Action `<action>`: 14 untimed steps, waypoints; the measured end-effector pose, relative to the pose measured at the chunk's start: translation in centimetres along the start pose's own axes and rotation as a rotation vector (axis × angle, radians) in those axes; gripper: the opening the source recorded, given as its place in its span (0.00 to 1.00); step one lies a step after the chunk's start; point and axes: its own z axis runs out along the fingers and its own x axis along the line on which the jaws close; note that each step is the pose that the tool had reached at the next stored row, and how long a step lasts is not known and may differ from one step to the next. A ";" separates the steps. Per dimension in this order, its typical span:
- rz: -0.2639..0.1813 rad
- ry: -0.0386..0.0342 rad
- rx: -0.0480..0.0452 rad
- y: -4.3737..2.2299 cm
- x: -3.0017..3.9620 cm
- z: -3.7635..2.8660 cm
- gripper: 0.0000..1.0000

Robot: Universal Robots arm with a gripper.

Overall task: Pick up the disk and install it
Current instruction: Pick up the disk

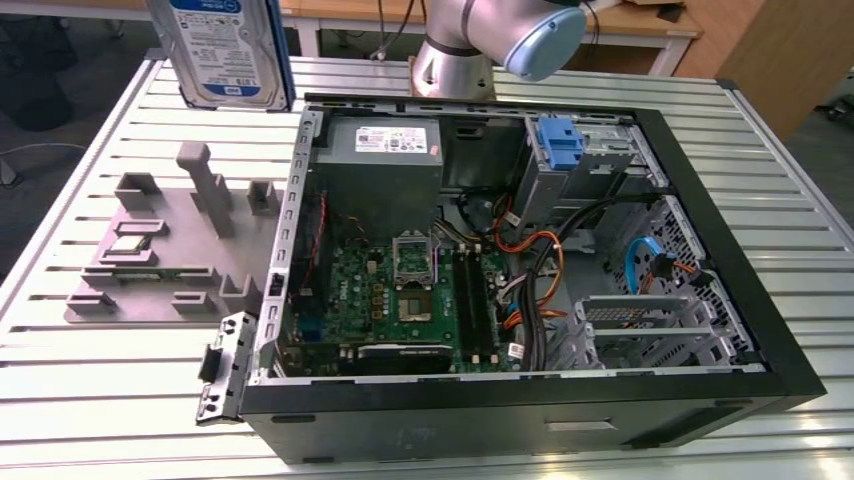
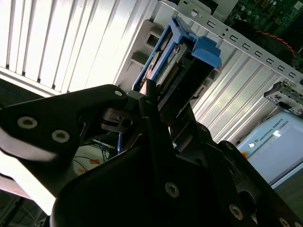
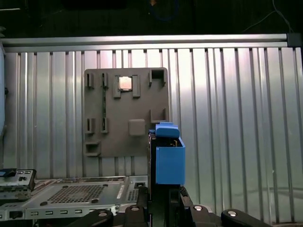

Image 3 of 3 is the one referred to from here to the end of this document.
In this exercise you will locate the silver CPU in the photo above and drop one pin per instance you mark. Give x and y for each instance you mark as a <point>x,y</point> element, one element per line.
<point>125,83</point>

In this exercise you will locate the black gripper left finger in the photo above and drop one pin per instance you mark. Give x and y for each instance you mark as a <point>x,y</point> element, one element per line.
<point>144,212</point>

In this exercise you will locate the grey parts rack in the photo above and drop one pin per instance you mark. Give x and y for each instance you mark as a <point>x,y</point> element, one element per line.
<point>123,111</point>

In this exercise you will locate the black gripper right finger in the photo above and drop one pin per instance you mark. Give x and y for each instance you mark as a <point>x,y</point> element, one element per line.
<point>175,212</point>

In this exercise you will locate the hard disk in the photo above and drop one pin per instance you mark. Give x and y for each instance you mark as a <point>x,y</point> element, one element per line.
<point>170,163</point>

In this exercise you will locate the hinged metal case bracket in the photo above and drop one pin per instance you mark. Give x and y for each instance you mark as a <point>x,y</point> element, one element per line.
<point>23,179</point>

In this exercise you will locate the black open PC case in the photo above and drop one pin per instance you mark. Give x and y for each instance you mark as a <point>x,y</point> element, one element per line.
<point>71,189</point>

